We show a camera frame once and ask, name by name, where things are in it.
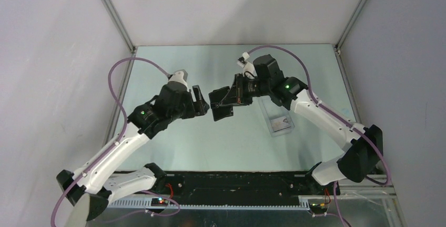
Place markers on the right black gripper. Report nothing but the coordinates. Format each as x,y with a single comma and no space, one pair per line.
232,97

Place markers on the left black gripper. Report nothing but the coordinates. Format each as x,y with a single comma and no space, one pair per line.
201,107

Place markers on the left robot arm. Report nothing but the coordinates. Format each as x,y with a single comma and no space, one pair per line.
91,188

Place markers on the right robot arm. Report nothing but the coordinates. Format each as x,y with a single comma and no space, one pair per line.
362,146

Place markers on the clear plastic card tray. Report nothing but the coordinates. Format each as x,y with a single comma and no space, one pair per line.
271,111

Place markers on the left controller board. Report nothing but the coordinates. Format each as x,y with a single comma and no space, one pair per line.
159,202

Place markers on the controller board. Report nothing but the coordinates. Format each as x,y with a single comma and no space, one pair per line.
159,202
318,209

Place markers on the right controller board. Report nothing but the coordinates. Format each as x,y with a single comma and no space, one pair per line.
318,209

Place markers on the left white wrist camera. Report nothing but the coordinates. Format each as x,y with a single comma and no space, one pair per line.
178,81

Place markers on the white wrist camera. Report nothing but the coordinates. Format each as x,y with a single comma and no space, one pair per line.
178,81
248,69

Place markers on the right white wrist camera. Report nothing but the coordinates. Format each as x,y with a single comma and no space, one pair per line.
248,69

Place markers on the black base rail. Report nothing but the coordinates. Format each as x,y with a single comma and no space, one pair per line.
244,189

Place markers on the left aluminium frame post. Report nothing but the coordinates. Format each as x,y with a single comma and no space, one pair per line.
119,24

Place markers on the aluminium frame post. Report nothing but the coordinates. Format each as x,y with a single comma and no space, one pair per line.
350,23
119,24

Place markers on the right aluminium frame post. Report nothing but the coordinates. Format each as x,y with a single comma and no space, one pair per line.
350,23

